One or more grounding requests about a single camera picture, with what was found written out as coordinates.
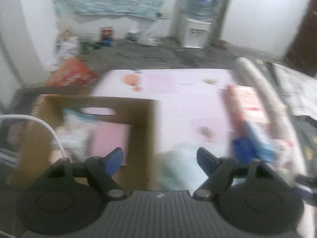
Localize mint green roll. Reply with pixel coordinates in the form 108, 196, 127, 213
156, 146, 212, 191

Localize white cable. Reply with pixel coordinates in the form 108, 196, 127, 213
0, 115, 65, 159

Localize plaid grey blanket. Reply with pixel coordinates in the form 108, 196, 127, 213
271, 62, 317, 116

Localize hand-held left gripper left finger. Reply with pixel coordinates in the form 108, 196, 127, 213
47, 147, 127, 200

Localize teal white printed packet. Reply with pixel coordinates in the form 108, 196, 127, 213
53, 108, 97, 161

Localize white water dispenser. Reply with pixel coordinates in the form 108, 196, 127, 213
172, 0, 233, 49

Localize green bottles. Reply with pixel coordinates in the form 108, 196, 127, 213
80, 40, 102, 54

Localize white plastic floor bag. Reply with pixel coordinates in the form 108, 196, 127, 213
137, 17, 159, 47

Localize dark grey bedding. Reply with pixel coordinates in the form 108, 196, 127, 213
291, 114, 317, 181

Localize red printed box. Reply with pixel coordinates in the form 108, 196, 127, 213
100, 26, 115, 40

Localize brown cardboard box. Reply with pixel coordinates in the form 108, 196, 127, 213
7, 95, 161, 191

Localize orange plastic bag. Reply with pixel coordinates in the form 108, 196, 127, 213
45, 57, 99, 87

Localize rolled white mat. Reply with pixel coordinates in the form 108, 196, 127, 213
235, 57, 309, 179

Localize brown wooden door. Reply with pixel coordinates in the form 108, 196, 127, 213
284, 5, 317, 78

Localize pink wet wipes packet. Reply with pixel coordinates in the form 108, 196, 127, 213
224, 84, 270, 129

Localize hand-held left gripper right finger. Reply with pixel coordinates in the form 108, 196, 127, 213
193, 147, 275, 200

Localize white bag of clutter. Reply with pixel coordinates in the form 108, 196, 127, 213
55, 28, 80, 63

